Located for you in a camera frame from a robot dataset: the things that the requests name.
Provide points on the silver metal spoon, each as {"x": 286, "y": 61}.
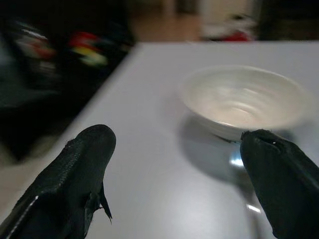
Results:
{"x": 236, "y": 160}

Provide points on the red cloth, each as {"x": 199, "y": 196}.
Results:
{"x": 236, "y": 36}

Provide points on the yellow snack packet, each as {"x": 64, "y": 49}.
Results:
{"x": 91, "y": 56}

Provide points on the black round glossy table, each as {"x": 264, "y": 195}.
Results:
{"x": 37, "y": 99}

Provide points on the clear patterned plastic bag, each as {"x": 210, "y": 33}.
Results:
{"x": 216, "y": 27}

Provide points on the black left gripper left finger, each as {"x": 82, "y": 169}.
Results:
{"x": 72, "y": 174}

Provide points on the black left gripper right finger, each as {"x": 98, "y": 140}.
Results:
{"x": 281, "y": 184}

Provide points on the white ceramic bowl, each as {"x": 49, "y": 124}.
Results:
{"x": 244, "y": 99}

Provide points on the red snack bag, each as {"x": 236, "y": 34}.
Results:
{"x": 83, "y": 39}

